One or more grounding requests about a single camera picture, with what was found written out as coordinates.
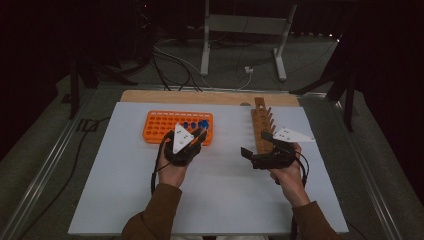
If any long white cable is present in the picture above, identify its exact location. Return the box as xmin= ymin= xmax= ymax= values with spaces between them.
xmin=152 ymin=43 xmax=214 ymax=89

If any wooden test tube rack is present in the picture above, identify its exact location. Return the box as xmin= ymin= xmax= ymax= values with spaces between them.
xmin=250 ymin=96 xmax=278 ymax=156

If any black stand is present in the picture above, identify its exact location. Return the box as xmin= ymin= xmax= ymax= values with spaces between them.
xmin=289 ymin=33 xmax=357 ymax=133
xmin=67 ymin=54 xmax=139 ymax=120

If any right hand-held gripper cable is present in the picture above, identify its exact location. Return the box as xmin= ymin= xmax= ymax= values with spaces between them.
xmin=292 ymin=150 xmax=311 ymax=188

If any white board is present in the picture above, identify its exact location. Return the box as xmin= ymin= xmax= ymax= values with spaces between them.
xmin=67 ymin=100 xmax=350 ymax=236

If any metal frame rail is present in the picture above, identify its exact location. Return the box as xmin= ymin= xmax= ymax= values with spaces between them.
xmin=0 ymin=87 xmax=99 ymax=240
xmin=328 ymin=94 xmax=405 ymax=240

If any black floor cable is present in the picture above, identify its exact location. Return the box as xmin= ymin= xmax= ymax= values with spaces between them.
xmin=16 ymin=116 xmax=113 ymax=240

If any white metal stand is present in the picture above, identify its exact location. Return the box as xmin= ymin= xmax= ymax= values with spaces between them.
xmin=199 ymin=0 xmax=298 ymax=82

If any person's left hand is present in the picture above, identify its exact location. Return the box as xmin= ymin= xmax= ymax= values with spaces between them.
xmin=157 ymin=148 xmax=188 ymax=190

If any left hand-held gripper cable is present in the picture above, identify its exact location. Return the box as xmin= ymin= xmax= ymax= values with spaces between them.
xmin=150 ymin=139 xmax=169 ymax=196

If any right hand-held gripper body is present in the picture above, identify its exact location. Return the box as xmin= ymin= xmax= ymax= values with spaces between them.
xmin=250 ymin=127 xmax=316 ymax=171

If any black cables bundle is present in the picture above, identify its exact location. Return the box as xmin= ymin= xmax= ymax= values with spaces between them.
xmin=150 ymin=49 xmax=203 ymax=93

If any orange plastic test tube rack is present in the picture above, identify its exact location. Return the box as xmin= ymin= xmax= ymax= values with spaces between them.
xmin=142 ymin=109 xmax=214 ymax=147

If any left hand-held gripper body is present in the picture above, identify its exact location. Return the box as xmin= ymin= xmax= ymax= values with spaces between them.
xmin=162 ymin=122 xmax=203 ymax=168

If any hand-held gripper cable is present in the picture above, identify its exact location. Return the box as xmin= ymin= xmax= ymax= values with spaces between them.
xmin=292 ymin=150 xmax=311 ymax=188
xmin=150 ymin=139 xmax=169 ymax=196

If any person's right hand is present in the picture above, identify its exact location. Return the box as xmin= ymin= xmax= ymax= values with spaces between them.
xmin=267 ymin=142 xmax=312 ymax=209

